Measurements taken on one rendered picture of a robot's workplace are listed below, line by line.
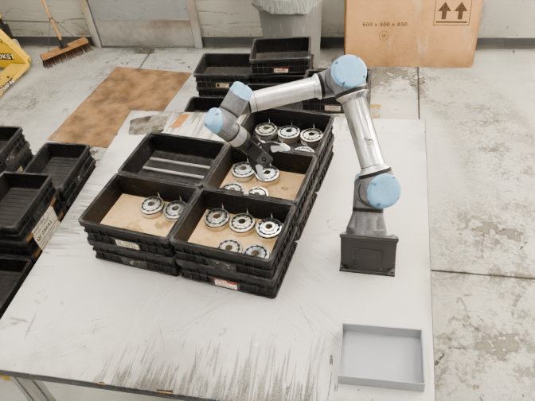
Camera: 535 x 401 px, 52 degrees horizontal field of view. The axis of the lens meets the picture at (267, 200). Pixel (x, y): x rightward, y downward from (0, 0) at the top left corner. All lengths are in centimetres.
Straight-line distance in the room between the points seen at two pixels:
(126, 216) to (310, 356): 95
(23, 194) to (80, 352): 133
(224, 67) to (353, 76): 229
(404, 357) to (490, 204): 176
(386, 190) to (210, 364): 84
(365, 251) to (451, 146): 197
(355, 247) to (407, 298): 26
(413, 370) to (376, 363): 12
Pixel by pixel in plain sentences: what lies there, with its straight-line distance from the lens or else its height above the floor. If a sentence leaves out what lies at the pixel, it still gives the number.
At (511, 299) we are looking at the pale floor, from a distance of 307.
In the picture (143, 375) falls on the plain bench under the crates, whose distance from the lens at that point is 199.
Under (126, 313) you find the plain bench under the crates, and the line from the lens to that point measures 216.
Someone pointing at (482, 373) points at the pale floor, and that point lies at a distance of 279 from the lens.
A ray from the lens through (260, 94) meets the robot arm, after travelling 200.
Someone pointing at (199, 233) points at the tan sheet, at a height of 83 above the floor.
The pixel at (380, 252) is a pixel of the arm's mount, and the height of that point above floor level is 83.
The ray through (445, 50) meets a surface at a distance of 472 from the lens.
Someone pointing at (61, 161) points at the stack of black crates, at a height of 38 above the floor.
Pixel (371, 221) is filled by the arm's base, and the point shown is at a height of 92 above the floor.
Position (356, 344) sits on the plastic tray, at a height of 70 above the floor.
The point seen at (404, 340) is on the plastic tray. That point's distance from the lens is 197.
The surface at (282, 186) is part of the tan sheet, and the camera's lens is 230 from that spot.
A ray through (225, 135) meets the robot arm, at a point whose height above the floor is 127.
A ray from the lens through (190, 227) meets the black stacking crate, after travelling 214.
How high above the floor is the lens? 236
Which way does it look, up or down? 43 degrees down
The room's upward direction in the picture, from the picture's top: 7 degrees counter-clockwise
